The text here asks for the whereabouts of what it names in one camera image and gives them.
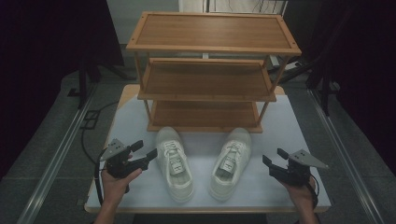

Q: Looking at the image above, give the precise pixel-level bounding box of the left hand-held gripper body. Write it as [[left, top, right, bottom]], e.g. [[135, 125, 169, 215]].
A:
[[100, 138, 148, 179]]

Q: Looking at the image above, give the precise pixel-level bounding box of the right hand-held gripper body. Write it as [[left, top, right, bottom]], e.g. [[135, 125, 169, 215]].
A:
[[270, 148, 330, 188]]

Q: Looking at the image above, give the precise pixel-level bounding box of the white sneaker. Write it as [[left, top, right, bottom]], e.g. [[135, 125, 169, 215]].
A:
[[155, 126, 194, 203], [208, 127, 252, 202]]

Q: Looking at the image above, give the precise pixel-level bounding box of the three-tier wooden shoe rack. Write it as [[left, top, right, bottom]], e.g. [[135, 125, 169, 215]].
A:
[[125, 11, 303, 134]]

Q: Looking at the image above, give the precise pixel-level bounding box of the person's right hand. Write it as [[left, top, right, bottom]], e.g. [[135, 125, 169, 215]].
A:
[[279, 175, 318, 216]]

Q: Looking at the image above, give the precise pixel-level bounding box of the person's left hand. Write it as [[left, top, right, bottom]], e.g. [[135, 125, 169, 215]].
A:
[[101, 153, 143, 205]]

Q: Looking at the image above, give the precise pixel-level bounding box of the white table mat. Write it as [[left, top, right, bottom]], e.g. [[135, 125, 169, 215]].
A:
[[85, 93, 332, 210]]

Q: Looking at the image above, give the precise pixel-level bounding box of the black floor socket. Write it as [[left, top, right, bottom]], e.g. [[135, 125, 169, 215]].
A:
[[79, 109, 102, 131]]

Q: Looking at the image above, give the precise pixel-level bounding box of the black metal stand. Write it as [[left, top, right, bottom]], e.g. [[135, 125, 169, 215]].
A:
[[276, 46, 341, 117], [76, 55, 137, 110]]

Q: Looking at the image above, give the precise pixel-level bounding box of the white power strip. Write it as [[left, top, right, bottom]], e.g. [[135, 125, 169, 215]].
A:
[[268, 55, 304, 72]]

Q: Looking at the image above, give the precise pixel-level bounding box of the dark curtain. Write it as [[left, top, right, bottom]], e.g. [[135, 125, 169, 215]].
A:
[[0, 0, 125, 183], [282, 0, 396, 176]]

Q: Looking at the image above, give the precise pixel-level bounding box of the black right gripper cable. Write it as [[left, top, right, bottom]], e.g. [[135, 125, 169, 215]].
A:
[[306, 173, 320, 210]]

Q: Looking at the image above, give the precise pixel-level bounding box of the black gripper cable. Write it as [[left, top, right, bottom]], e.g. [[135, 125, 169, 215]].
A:
[[93, 148, 109, 207], [306, 173, 320, 210]]

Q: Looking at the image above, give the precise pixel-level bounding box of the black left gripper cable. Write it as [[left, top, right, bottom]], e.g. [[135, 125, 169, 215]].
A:
[[93, 148, 109, 207]]

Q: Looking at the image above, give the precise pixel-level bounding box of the black floor cable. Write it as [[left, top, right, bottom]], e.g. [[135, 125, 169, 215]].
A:
[[80, 101, 120, 166]]

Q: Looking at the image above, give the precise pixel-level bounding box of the metal floor rail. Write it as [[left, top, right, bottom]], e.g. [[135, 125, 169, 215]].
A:
[[306, 88, 387, 224], [16, 86, 98, 224]]

